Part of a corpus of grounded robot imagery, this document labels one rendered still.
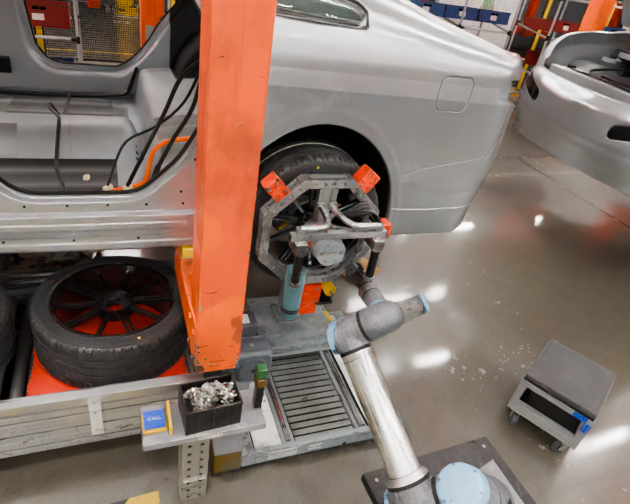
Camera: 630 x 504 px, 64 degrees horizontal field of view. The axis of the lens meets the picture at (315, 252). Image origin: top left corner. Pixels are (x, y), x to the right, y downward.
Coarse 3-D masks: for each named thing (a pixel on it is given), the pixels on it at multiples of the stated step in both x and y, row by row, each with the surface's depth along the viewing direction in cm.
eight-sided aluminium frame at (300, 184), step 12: (300, 180) 204; (312, 180) 204; (324, 180) 206; (336, 180) 208; (348, 180) 210; (300, 192) 205; (360, 192) 215; (264, 204) 209; (276, 204) 204; (288, 204) 206; (372, 204) 221; (264, 216) 206; (264, 228) 209; (264, 240) 213; (360, 240) 237; (264, 252) 216; (348, 252) 239; (360, 252) 235; (264, 264) 220; (276, 264) 222; (336, 264) 240; (348, 264) 237; (312, 276) 234; (324, 276) 236; (336, 276) 239
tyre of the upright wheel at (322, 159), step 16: (288, 144) 221; (304, 144) 219; (320, 144) 222; (272, 160) 215; (288, 160) 211; (304, 160) 208; (320, 160) 210; (336, 160) 212; (352, 160) 224; (288, 176) 208; (256, 192) 209; (368, 192) 227; (256, 208) 212; (256, 224) 217; (256, 256) 227; (272, 272) 235
